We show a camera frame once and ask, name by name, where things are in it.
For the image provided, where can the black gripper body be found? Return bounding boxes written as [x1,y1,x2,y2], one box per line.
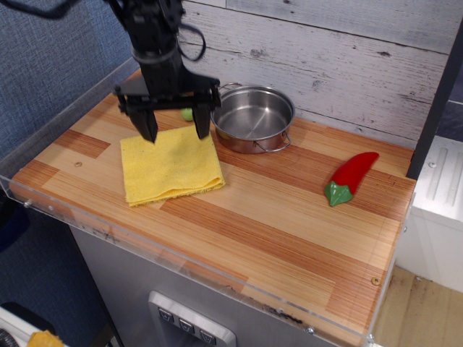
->
[114,53,221,113]

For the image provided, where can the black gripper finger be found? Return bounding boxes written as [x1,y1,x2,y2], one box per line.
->
[129,111,158,143]
[192,103,211,140]

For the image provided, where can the stainless steel pot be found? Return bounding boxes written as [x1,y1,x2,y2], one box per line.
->
[211,82,295,154]

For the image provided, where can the yellow cloth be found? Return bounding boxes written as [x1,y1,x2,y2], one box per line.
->
[120,126,225,207]

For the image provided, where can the red toy chili pepper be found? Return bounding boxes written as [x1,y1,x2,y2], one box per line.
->
[324,152,380,207]

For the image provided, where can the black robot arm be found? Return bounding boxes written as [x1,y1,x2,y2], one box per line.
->
[109,1,221,142]

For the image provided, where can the clear acrylic table guard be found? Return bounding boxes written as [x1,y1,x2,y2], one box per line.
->
[1,61,415,346]

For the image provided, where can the silver toy cabinet front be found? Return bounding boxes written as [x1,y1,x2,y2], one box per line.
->
[71,227,330,346]

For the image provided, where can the silver button panel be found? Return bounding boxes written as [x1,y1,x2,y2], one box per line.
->
[148,291,237,346]

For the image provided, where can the yellow black object corner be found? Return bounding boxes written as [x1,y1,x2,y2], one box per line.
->
[1,302,66,346]

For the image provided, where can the white side shelf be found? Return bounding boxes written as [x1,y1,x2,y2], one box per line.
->
[396,136,462,292]

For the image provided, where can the green handled toy spatula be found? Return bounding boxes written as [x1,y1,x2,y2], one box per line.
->
[180,108,193,121]

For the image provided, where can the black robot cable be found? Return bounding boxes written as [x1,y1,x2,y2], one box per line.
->
[0,0,207,62]

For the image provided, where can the dark vertical post right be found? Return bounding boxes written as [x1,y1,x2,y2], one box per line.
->
[406,22,462,180]

